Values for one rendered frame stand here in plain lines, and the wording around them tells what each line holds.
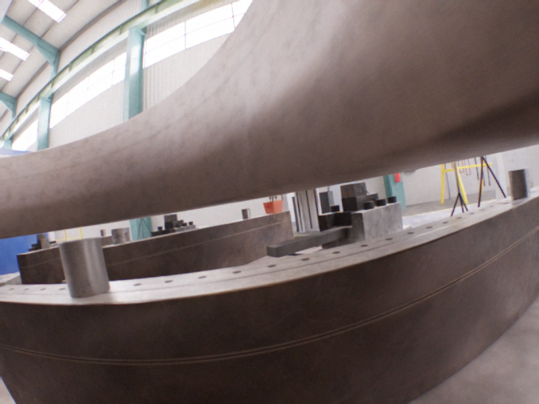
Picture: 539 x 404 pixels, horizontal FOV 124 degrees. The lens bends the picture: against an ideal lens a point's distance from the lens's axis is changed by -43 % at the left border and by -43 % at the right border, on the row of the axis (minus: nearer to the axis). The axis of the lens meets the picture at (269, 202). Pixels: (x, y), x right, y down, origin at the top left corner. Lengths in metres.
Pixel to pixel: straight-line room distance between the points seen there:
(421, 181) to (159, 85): 11.90
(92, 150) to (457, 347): 2.92
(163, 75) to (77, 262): 12.44
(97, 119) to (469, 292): 15.63
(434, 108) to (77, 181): 2.84
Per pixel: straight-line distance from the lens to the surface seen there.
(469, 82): 0.32
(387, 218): 1.53
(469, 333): 0.68
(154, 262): 1.60
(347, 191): 1.51
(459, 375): 0.73
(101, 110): 15.46
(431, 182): 9.61
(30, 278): 2.25
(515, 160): 12.16
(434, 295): 0.51
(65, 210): 2.94
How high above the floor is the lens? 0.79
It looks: level
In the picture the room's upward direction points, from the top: 9 degrees counter-clockwise
